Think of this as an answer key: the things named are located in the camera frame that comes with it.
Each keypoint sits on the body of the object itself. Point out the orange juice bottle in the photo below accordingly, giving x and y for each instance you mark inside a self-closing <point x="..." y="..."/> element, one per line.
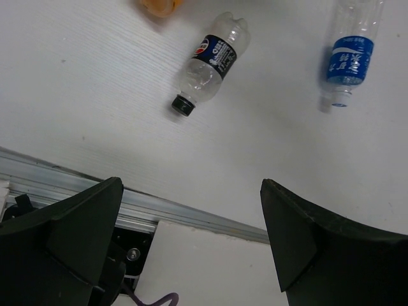
<point x="161" y="8"/>

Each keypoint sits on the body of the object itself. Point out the blue label clear bottle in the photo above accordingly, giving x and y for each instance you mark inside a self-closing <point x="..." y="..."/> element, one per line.
<point x="349" y="48"/>

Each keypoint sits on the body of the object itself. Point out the aluminium table rail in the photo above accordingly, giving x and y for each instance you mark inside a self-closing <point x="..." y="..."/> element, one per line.
<point x="46" y="183"/>

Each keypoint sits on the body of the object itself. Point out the black label clear bottle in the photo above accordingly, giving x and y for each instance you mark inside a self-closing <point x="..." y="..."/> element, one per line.
<point x="205" y="71"/>

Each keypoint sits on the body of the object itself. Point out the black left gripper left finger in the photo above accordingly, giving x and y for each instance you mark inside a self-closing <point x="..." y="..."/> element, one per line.
<point x="63" y="254"/>

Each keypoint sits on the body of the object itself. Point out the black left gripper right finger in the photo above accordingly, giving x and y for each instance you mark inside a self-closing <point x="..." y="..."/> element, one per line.
<point x="322" y="258"/>

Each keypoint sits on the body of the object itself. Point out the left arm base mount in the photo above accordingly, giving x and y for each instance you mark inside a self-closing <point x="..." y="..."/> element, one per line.
<point x="124" y="263"/>

